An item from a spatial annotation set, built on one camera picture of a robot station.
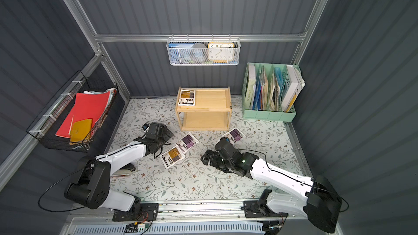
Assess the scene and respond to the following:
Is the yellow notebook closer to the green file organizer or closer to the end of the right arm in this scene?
the end of the right arm

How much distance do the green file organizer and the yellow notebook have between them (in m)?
0.83

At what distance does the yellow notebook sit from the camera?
0.68 meters

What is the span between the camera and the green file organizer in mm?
962

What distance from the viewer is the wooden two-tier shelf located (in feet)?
2.90
